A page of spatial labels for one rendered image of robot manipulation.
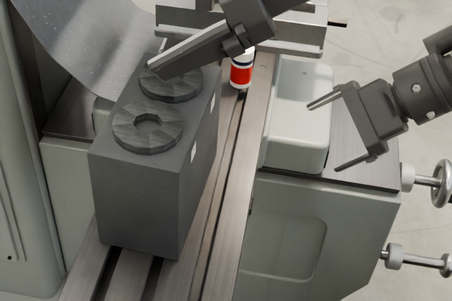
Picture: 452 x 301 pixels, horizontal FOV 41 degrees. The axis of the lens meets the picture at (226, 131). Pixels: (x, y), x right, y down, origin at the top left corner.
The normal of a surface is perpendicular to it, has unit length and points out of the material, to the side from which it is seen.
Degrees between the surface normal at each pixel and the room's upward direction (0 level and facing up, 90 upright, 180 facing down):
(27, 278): 79
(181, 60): 110
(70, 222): 90
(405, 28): 0
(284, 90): 0
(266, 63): 0
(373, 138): 51
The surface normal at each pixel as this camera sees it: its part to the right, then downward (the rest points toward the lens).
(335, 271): -0.17, 0.68
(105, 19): 0.73, -0.41
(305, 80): 0.06, -0.72
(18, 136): 0.63, 0.55
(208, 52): 0.29, 0.87
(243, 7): -0.01, 0.41
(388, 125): -0.44, -0.05
